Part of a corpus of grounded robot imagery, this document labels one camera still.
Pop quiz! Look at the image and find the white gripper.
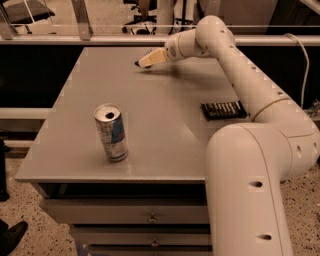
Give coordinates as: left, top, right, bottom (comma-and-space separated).
138, 29, 207, 66

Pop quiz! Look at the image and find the blue rxbar wrapper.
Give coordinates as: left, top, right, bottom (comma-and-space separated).
134, 61, 152, 69

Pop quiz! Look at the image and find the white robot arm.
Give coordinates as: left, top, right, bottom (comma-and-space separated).
137, 16, 320, 256

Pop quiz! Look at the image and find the office chair wheeled base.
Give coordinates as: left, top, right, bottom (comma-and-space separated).
121, 0, 194, 36

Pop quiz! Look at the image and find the silver blue energy drink can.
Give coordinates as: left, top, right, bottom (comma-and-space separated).
94, 103, 128, 161

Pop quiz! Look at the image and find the grey drawer cabinet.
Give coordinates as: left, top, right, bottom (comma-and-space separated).
16, 47, 236, 256

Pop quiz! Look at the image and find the black office chair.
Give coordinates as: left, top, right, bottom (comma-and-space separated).
1, 0, 55, 34

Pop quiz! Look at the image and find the top drawer with knob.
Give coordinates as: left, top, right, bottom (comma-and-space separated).
40, 199, 209, 225

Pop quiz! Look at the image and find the drawer with knob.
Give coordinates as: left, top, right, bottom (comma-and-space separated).
40, 199, 209, 225
71, 225, 211, 247

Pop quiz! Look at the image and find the middle drawer with knob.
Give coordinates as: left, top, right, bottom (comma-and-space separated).
71, 225, 211, 247

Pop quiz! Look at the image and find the black object at left edge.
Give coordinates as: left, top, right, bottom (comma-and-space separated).
0, 139, 9, 202

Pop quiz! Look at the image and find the black shoe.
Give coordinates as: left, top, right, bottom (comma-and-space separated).
0, 220, 28, 256

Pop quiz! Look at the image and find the white cable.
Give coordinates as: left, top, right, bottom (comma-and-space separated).
283, 32, 311, 110

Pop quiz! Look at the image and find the metal railing frame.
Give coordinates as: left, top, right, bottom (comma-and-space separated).
0, 6, 320, 47

